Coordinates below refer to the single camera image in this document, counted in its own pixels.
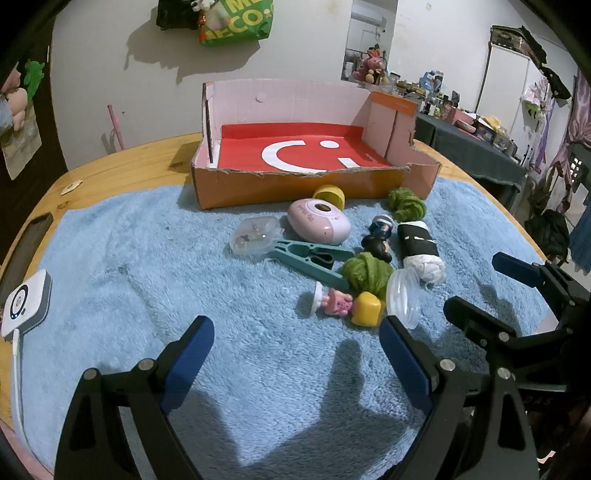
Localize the black backpack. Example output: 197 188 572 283
526 210 571 266

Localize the clear plastic case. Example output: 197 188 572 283
229 217 283 256

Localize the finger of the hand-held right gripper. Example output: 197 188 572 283
492 251 578 319
443 296 561 357

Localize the white fabric wardrobe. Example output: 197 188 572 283
480 25 578 153

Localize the blue fluffy towel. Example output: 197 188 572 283
21 178 561 480

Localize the dark-clothed side table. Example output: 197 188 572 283
413 113 527 208

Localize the pink stick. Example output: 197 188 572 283
107 104 125 151

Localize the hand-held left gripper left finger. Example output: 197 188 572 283
55 315 218 480

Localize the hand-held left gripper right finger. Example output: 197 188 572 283
379 315 541 480

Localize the teal clothespin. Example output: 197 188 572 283
268 239 355 292

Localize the green plush toy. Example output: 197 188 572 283
23 60 47 100

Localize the dark wooden door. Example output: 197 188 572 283
0 18 70 199

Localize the wall mirror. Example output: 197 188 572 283
342 0 398 84

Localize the yellow plastic capsule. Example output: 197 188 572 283
312 184 346 208

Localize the pink round device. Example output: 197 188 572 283
287 198 352 245

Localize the peach plush toy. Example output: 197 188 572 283
7 90 31 132

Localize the white cable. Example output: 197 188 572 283
11 330 26 430

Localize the pink rabbit plush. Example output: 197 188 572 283
353 48 389 86

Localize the cardboard box with red floor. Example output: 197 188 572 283
191 78 441 210

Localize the beige paper bag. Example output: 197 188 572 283
2 111 42 181

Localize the white square device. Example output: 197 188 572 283
0 269 52 342

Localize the black-haired toy figurine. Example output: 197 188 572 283
361 215 395 264

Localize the purple curtain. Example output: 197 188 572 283
549 74 591 208

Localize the green hanging bag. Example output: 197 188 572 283
198 0 274 47

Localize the green knitted ball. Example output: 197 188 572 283
342 253 393 296
387 187 426 222

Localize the row of toys and boxes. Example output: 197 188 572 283
388 69 532 158

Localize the black and white cloth roll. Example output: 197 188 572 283
397 220 446 287

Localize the pink and yellow toy figurine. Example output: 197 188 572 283
308 282 385 328

